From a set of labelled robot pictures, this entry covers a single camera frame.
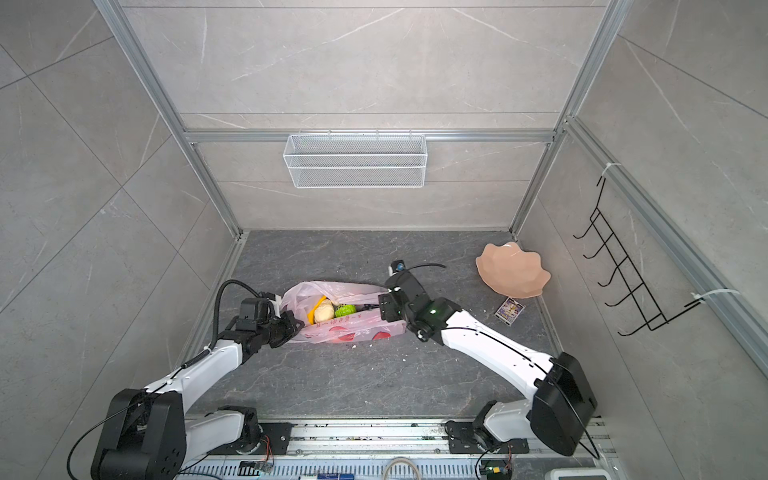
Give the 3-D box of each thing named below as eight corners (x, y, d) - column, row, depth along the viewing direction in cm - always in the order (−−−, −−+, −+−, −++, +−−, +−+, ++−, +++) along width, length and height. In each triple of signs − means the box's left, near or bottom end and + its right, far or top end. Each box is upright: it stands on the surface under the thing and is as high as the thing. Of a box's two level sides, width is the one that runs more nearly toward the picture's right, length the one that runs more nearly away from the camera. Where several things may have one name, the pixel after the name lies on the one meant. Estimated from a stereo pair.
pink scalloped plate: (485, 301, 101) (489, 294, 98) (473, 250, 116) (476, 242, 112) (551, 301, 101) (557, 294, 98) (530, 250, 116) (535, 242, 112)
